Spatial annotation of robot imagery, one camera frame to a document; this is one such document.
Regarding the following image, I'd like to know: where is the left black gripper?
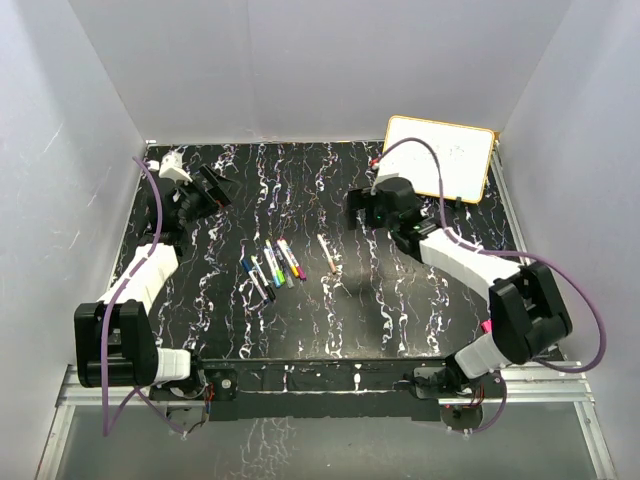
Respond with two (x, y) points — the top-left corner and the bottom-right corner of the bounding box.
(175, 166), (241, 229)

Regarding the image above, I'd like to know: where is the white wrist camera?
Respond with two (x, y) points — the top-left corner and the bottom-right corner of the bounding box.
(147, 150), (192, 184)
(370, 157), (401, 193)

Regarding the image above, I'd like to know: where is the white pen black cap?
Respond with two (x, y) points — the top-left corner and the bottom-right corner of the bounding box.
(251, 255), (276, 302)

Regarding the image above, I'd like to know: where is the white pen peach cap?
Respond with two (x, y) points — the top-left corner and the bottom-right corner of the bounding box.
(317, 233), (337, 275)

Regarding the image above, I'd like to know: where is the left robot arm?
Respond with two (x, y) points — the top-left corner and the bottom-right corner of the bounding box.
(74, 166), (240, 399)

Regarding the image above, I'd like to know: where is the white pen magenta cap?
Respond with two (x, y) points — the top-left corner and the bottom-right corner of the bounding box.
(278, 238), (307, 281)

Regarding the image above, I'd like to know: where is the aluminium frame rail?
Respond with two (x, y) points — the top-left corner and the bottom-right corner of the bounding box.
(37, 362), (616, 479)

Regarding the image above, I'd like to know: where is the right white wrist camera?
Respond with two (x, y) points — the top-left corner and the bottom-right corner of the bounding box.
(370, 157), (401, 193)

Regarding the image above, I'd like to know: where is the black base bar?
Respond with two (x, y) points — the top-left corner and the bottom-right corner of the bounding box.
(172, 358), (502, 428)

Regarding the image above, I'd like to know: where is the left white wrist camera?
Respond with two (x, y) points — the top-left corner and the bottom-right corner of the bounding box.
(147, 150), (192, 184)

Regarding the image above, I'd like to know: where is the yellow framed whiteboard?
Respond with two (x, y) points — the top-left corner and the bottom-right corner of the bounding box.
(383, 115), (495, 204)

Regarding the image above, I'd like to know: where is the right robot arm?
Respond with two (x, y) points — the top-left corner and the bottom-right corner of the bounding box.
(345, 177), (573, 397)

